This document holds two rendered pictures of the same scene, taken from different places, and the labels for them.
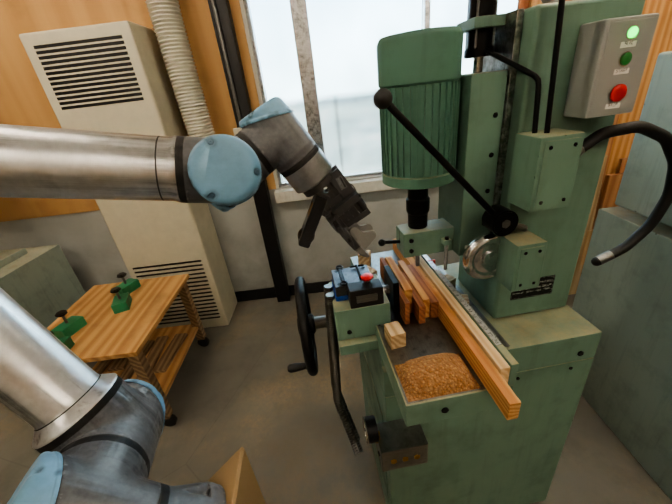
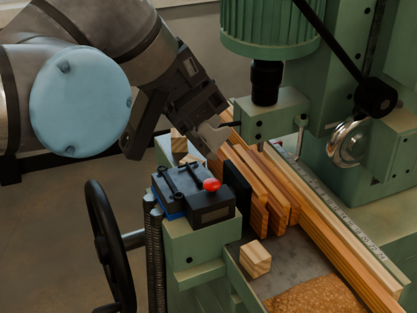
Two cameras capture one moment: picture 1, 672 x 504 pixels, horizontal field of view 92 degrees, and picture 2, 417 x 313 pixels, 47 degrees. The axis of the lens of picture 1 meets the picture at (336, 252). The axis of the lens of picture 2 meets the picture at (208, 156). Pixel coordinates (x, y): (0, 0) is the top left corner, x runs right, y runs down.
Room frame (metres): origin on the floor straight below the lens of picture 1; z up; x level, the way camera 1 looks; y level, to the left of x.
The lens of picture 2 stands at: (0.08, 0.15, 1.56)
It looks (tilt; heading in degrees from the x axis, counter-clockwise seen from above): 38 degrees down; 340
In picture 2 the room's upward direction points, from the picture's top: straight up
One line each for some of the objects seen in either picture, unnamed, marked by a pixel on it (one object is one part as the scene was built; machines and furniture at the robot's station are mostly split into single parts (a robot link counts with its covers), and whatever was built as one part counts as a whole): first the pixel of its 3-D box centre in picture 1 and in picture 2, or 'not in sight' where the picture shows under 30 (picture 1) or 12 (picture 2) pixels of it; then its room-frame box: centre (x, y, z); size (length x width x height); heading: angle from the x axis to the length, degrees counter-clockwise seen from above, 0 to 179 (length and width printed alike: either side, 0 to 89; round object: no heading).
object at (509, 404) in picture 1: (433, 297); (288, 197); (0.68, -0.23, 0.92); 0.67 x 0.02 x 0.04; 4
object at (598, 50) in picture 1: (607, 69); not in sight; (0.68, -0.56, 1.40); 0.10 x 0.06 x 0.16; 94
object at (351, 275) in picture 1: (355, 283); (192, 192); (0.68, -0.04, 0.99); 0.13 x 0.11 x 0.06; 4
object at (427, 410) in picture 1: (390, 313); (232, 222); (0.70, -0.13, 0.87); 0.61 x 0.30 x 0.06; 4
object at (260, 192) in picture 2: (397, 282); (239, 179); (0.74, -0.16, 0.94); 0.18 x 0.02 x 0.07; 4
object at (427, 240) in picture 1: (424, 240); (271, 118); (0.79, -0.25, 1.03); 0.14 x 0.07 x 0.09; 94
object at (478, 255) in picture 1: (487, 256); (354, 140); (0.68, -0.36, 1.02); 0.12 x 0.03 x 0.12; 94
